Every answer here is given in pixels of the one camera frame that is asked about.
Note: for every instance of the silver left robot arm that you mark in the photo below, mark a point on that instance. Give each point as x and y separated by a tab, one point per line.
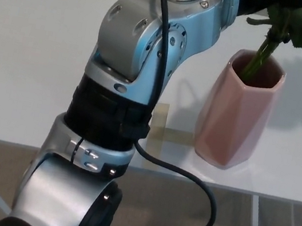
128	42

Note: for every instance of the long beige masking tape strip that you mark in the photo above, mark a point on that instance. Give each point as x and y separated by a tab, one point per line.
161	117

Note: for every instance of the pink faceted ceramic vase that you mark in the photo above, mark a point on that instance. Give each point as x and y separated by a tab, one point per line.
232	126

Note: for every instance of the short beige masking tape strip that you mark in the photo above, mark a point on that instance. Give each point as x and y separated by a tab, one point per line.
176	136

